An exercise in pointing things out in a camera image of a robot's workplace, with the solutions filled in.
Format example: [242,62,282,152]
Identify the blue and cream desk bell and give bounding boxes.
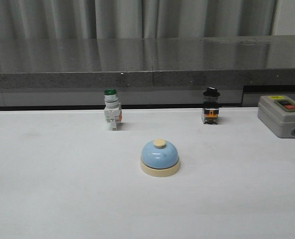
[140,138,180,177]

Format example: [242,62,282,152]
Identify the grey granite counter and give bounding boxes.
[0,35,295,110]

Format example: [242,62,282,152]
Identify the grey curtain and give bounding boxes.
[0,0,295,39]

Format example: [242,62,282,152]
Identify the green pushbutton switch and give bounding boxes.
[104,89,122,130]

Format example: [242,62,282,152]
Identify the black rotary selector switch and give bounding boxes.
[202,87,220,124]

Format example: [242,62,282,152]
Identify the grey on-off switch box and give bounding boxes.
[258,95,295,138]

